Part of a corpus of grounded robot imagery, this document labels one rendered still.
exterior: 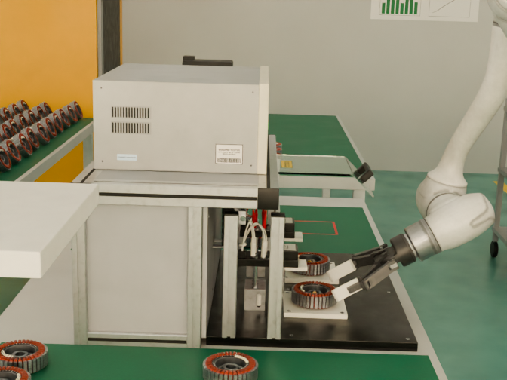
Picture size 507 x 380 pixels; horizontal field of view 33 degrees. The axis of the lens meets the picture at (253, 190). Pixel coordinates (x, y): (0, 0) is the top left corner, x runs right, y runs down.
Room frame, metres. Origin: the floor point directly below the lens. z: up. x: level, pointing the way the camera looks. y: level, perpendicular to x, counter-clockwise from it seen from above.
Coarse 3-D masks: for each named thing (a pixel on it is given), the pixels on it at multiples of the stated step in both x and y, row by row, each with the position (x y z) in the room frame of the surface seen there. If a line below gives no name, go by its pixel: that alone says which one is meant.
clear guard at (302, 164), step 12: (288, 156) 2.34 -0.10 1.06; (300, 156) 2.35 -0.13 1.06; (312, 156) 2.35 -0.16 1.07; (324, 156) 2.36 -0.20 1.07; (336, 156) 2.36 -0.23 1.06; (288, 168) 2.18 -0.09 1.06; (300, 168) 2.18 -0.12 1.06; (312, 168) 2.19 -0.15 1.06; (324, 168) 2.19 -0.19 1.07; (336, 168) 2.20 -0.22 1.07; (348, 168) 2.20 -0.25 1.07; (360, 180) 2.14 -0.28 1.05; (372, 192) 2.16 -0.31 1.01
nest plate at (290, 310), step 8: (288, 296) 1.98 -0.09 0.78; (288, 304) 1.93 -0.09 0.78; (336, 304) 1.94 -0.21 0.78; (344, 304) 1.94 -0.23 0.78; (288, 312) 1.87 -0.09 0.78; (296, 312) 1.88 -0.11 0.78; (304, 312) 1.88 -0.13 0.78; (312, 312) 1.88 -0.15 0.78; (320, 312) 1.88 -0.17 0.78; (328, 312) 1.88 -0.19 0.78; (336, 312) 1.88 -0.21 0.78; (344, 312) 1.88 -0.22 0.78
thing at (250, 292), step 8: (248, 280) 1.97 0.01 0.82; (264, 280) 1.97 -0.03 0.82; (248, 288) 1.92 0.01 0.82; (256, 288) 1.92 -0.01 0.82; (264, 288) 1.92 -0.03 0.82; (248, 296) 1.91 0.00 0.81; (256, 296) 1.91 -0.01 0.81; (264, 296) 1.91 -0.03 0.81; (248, 304) 1.91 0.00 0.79; (256, 304) 1.91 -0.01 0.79; (264, 304) 1.91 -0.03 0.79
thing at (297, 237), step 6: (288, 222) 2.16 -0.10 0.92; (294, 222) 2.17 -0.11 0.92; (240, 228) 2.17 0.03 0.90; (258, 228) 2.18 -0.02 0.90; (288, 228) 2.16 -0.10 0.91; (294, 228) 2.16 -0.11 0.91; (240, 234) 2.15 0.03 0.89; (258, 234) 2.15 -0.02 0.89; (288, 234) 2.15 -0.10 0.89; (294, 234) 2.15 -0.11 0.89; (300, 234) 2.19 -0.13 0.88; (258, 240) 2.17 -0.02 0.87; (288, 240) 2.16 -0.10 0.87; (294, 240) 2.16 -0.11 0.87; (300, 240) 2.16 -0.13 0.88
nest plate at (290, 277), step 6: (330, 264) 2.24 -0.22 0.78; (288, 276) 2.13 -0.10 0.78; (294, 276) 2.13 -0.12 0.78; (300, 276) 2.14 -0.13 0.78; (306, 276) 2.14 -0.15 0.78; (312, 276) 2.14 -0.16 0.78; (318, 276) 2.14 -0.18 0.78; (324, 276) 2.14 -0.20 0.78; (288, 282) 2.11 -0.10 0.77; (294, 282) 2.11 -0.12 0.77; (324, 282) 2.11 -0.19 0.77; (330, 282) 2.11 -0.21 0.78; (336, 282) 2.11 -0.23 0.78
